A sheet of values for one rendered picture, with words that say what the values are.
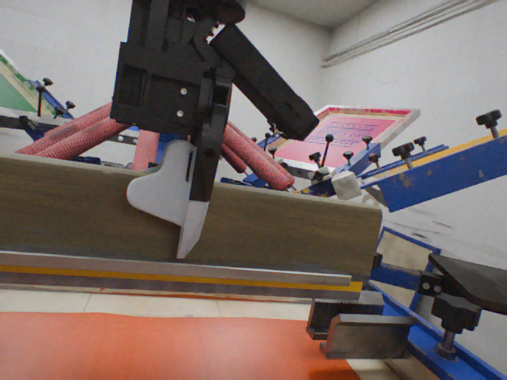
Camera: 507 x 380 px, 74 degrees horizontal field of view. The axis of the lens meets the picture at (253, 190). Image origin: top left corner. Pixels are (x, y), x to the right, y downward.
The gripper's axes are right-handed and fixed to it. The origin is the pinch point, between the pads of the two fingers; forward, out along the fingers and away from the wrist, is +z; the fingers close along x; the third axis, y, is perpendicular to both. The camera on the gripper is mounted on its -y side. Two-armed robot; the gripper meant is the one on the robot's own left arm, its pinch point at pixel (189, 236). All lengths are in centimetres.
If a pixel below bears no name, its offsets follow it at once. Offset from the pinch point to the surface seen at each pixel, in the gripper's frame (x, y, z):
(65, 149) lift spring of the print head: -62, 25, -1
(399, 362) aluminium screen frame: 0.0, -25.5, 12.0
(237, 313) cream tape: -12.8, -9.8, 13.6
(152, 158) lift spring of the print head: -54, 4, -2
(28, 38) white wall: -414, 153, -85
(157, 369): -1.4, 0.7, 13.7
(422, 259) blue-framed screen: -168, -194, 47
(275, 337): -7.2, -13.3, 13.6
